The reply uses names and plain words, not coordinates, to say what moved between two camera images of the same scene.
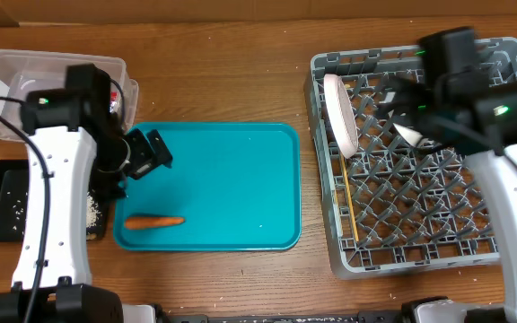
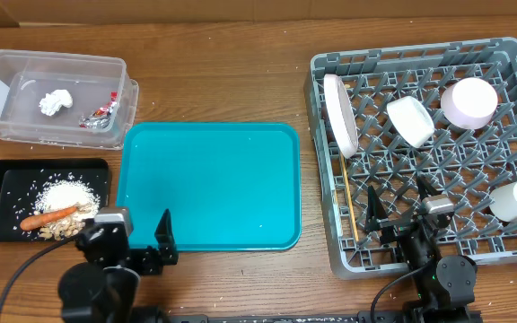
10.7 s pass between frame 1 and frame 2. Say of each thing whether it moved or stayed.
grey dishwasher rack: stayed
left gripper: moved
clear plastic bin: stayed
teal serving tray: stayed
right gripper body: moved
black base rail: stayed
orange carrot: moved
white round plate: stayed
